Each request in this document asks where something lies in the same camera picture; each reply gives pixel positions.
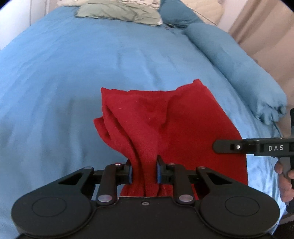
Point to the beige curtain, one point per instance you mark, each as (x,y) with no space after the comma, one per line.
(264,29)

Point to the person's right hand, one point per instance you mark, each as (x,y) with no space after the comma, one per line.
(284,184)

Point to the white patterned pillow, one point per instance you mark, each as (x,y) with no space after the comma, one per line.
(155,4)

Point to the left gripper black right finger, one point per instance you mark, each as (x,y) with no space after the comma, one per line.
(225,205)

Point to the dark teal pillow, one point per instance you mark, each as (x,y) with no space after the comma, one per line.
(177,14)

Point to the blue bed sheet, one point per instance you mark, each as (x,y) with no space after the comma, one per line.
(51,76)

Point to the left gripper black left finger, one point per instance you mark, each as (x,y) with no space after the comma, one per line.
(63,206)

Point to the green pillow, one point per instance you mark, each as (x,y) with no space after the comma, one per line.
(121,11)

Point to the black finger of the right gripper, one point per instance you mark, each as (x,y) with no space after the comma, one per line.
(235,146)

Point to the rolled blue duvet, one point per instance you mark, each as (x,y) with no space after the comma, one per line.
(263,95)

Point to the red cloth garment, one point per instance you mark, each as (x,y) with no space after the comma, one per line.
(180,126)

